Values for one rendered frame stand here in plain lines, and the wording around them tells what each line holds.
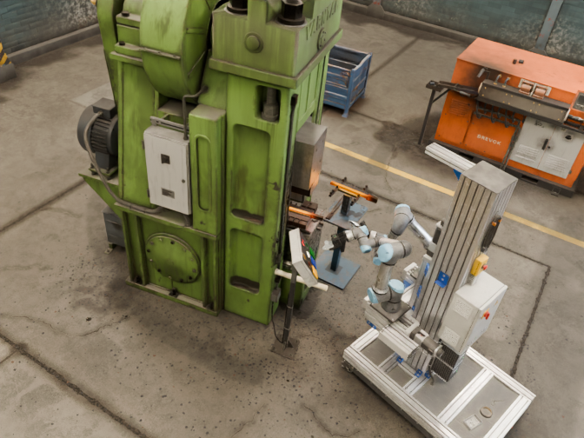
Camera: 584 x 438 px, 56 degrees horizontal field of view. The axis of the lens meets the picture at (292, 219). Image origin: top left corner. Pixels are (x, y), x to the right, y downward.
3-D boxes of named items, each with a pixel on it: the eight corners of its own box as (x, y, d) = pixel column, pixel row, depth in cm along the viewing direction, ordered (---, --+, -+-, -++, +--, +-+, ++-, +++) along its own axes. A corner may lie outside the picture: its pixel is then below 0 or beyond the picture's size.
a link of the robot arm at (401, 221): (411, 226, 399) (381, 268, 430) (412, 217, 407) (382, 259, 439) (396, 220, 398) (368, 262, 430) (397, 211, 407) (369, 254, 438)
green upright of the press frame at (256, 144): (278, 305, 500) (302, 70, 354) (268, 326, 481) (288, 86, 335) (235, 290, 510) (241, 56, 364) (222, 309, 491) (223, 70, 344)
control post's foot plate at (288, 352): (301, 341, 472) (302, 334, 466) (292, 361, 455) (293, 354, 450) (278, 333, 477) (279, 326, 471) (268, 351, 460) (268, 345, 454)
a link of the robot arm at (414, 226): (433, 263, 430) (389, 218, 412) (433, 250, 441) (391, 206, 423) (446, 256, 423) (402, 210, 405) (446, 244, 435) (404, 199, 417)
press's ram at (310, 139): (324, 165, 439) (330, 122, 414) (308, 190, 411) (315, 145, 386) (276, 151, 449) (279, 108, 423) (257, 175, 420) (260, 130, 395)
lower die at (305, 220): (313, 217, 458) (314, 209, 453) (305, 231, 443) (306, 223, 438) (267, 203, 467) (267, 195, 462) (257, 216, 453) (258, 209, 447)
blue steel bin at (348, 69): (365, 97, 840) (374, 51, 794) (346, 118, 783) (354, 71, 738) (296, 76, 875) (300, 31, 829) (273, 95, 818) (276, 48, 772)
